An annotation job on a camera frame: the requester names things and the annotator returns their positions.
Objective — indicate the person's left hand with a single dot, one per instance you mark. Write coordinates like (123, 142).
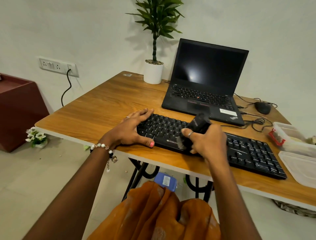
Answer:
(123, 133)

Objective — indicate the person's right hand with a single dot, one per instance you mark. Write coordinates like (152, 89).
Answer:
(212, 142)

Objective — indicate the person's left thumb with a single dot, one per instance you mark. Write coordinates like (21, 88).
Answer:
(146, 142)

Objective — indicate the person's right fingers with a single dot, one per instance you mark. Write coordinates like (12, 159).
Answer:
(190, 133)

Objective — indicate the black cleaning brush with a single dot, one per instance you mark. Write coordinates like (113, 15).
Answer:
(200, 123)

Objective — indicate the black computer keyboard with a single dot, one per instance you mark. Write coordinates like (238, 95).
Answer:
(249, 150)

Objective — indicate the person's right forearm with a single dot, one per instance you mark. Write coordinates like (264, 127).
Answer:
(232, 197)

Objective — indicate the person's left forearm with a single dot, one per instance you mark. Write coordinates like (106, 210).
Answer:
(74, 192)

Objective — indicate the blue packet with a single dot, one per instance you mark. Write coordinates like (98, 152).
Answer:
(166, 181)

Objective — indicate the black laptop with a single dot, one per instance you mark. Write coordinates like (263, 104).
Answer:
(207, 74)

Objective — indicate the white plant pot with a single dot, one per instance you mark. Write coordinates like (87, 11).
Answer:
(153, 73)

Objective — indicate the small white sticker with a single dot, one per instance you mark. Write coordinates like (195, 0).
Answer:
(127, 75)

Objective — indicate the orange garment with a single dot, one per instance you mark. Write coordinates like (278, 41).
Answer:
(153, 217)

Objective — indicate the black computer mouse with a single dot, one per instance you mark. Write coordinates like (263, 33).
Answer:
(263, 107)

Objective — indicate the clear plastic container red clip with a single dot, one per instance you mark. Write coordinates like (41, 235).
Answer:
(291, 138)

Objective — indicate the small white flower pot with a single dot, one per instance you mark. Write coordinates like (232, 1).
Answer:
(37, 138)

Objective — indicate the clear plastic container lid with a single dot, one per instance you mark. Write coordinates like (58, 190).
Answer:
(301, 168)

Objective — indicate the green artificial plant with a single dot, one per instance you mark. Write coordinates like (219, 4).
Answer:
(158, 17)

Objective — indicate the dark red cabinet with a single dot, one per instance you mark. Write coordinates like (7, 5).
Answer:
(19, 111)

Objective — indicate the black metal table frame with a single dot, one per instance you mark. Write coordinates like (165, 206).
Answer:
(134, 173)

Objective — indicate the white wall socket panel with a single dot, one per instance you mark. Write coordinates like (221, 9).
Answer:
(53, 66)

